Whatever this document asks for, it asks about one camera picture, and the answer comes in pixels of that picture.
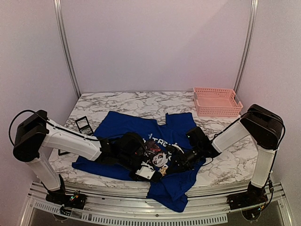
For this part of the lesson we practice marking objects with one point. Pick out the left aluminium frame post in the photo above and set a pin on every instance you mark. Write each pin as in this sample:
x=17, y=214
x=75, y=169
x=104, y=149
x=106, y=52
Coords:
x=65, y=47

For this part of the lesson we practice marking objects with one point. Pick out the aluminium front rail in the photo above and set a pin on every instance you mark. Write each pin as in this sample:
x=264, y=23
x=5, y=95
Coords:
x=114, y=206

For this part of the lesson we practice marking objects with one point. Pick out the silver brooch in far box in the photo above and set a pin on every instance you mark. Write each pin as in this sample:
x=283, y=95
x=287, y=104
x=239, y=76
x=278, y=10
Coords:
x=86, y=131

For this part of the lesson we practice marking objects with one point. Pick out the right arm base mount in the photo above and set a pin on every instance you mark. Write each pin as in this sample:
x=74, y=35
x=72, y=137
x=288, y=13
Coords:
x=252, y=196

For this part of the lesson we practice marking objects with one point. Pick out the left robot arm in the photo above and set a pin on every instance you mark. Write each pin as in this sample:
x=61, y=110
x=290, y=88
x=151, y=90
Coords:
x=38, y=131

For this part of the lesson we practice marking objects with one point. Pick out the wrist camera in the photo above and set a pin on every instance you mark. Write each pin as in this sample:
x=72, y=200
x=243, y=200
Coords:
x=174, y=150
x=145, y=172

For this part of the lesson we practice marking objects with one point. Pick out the black display box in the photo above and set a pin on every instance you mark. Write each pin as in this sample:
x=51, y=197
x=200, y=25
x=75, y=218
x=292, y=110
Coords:
x=61, y=153
x=83, y=123

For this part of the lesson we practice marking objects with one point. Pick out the aluminium frame post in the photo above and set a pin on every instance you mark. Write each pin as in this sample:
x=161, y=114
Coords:
x=65, y=47
x=247, y=44

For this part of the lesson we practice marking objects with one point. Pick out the right aluminium frame post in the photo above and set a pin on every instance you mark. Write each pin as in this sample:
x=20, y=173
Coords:
x=247, y=44

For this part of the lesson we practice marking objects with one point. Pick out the sparkly flower brooch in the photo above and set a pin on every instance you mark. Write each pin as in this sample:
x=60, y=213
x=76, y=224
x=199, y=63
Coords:
x=163, y=170

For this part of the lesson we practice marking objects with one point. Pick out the near black display box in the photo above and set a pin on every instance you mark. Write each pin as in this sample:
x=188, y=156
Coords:
x=61, y=153

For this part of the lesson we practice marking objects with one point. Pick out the pink plastic basket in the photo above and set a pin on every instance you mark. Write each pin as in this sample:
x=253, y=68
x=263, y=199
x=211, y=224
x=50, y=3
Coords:
x=216, y=102

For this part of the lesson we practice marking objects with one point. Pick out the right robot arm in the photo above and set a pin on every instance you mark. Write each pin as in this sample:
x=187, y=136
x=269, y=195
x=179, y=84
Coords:
x=243, y=152

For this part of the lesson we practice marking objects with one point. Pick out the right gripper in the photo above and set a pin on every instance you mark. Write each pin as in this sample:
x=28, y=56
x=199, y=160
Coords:
x=179, y=162

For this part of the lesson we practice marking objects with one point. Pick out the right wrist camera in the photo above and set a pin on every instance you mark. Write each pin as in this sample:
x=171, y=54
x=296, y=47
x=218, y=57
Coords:
x=174, y=150

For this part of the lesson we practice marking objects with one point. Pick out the blue printed t-shirt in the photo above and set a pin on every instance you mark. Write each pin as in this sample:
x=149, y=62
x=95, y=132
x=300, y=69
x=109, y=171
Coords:
x=171, y=190

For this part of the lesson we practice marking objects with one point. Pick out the far black display box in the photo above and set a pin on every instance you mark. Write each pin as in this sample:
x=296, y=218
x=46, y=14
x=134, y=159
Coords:
x=83, y=123

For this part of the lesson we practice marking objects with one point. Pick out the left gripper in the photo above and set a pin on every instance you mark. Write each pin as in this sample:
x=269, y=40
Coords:
x=133, y=178

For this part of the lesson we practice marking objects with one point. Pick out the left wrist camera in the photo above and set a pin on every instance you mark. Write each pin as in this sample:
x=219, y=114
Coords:
x=145, y=172

